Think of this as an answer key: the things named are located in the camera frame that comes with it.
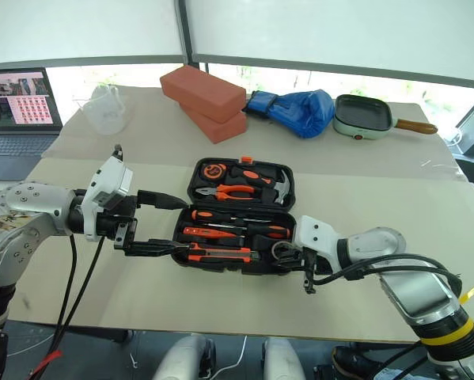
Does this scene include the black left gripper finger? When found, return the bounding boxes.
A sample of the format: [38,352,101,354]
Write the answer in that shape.
[123,238,190,257]
[136,189,190,211]

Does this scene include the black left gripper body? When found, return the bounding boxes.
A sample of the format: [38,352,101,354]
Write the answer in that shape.
[96,193,141,251]

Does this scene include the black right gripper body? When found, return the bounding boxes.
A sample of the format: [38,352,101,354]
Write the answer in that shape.
[287,247,333,296]

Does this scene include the grey black tape roll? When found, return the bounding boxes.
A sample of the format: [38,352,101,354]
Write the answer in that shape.
[271,240,297,262]

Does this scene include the large orange black screwdriver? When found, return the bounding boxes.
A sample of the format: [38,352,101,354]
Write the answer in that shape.
[199,222,292,240]

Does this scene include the slim orange black screwdriver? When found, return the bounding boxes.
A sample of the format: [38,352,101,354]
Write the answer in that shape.
[191,209,272,223]

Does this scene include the orange black utility knife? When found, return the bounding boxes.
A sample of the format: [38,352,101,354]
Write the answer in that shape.
[187,242,260,264]

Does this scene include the black tool case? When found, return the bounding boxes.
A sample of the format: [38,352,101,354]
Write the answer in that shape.
[170,156,300,277]

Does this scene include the beige paper table sheet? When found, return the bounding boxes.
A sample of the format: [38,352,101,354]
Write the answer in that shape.
[42,85,468,183]
[6,158,474,344]

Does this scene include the orange black tape measure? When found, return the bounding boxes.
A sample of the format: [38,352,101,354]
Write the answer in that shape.
[199,161,226,184]

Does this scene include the red foam brick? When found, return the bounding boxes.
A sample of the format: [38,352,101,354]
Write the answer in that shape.
[159,65,248,124]
[179,101,248,145]

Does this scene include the silver robot right thigh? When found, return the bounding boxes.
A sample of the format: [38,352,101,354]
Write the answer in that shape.
[262,336,307,380]

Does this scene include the silver robot thigh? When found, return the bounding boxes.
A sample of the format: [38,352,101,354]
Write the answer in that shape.
[262,336,307,380]
[153,334,217,380]

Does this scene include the clear plastic measuring cup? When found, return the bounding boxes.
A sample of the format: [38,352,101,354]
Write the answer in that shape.
[80,83,127,136]

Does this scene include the black shoe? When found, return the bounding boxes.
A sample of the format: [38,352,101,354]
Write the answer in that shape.
[331,344,384,380]

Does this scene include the silver robot left thigh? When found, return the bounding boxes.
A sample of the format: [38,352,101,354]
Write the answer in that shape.
[153,334,217,380]

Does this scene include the blue boxing glove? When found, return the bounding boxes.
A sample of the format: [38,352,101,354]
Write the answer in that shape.
[243,89,336,139]

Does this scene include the green electric frying pan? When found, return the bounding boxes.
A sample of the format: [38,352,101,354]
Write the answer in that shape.
[332,93,438,142]

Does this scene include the dark grey laptop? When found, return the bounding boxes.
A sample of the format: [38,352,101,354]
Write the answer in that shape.
[0,66,64,182]

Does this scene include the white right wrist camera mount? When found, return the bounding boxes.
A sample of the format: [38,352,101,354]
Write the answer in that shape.
[294,215,344,274]

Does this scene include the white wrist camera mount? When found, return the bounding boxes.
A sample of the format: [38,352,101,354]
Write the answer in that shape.
[81,154,134,242]
[294,215,344,274]

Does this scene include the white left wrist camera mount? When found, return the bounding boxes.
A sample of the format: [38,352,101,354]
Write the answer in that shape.
[81,154,134,242]

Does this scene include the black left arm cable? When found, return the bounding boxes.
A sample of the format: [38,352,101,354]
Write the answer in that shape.
[53,233,78,344]
[28,236,106,380]

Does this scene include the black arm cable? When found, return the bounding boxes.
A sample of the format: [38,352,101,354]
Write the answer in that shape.
[53,233,78,344]
[311,254,463,306]
[28,236,106,380]

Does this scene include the claw hammer orange black handle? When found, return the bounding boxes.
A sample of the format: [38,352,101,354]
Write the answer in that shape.
[228,164,294,206]

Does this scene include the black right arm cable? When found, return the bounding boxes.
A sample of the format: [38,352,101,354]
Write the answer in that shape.
[311,254,463,306]

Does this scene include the orange handled pliers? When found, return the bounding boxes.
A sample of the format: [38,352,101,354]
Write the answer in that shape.
[195,184,257,202]

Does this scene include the thin white cord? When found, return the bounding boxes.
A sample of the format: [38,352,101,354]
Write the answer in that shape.
[218,335,248,380]

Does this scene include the grey window frame post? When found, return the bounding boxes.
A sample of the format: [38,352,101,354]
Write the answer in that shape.
[176,0,194,67]

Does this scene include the white charger cable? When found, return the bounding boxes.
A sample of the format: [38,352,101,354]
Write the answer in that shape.
[444,127,464,146]

